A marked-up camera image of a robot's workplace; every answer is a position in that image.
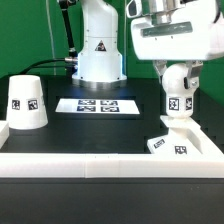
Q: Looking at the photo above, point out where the white lamp bulb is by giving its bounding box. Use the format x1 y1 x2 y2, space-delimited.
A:
162 63 194 119

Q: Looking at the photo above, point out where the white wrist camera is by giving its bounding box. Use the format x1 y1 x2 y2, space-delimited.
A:
126 0 143 18

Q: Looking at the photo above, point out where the white fence wall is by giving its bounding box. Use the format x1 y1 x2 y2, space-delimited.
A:
0 120 224 179

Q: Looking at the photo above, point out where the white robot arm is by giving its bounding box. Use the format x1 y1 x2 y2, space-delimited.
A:
73 0 224 86

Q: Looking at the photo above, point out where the white marker sheet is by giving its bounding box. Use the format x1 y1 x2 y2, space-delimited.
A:
56 98 139 115

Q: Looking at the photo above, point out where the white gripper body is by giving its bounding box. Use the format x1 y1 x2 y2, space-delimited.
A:
131 11 224 61

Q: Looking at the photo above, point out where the white lamp shade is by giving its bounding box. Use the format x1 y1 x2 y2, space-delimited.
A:
6 75 48 130

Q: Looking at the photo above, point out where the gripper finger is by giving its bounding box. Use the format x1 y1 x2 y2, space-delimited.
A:
153 60 167 79
185 60 203 89

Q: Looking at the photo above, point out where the black cable bundle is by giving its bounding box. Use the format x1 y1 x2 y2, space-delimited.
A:
19 57 78 76

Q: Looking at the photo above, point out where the white lamp base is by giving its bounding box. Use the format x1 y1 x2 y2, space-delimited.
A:
147 115 201 156

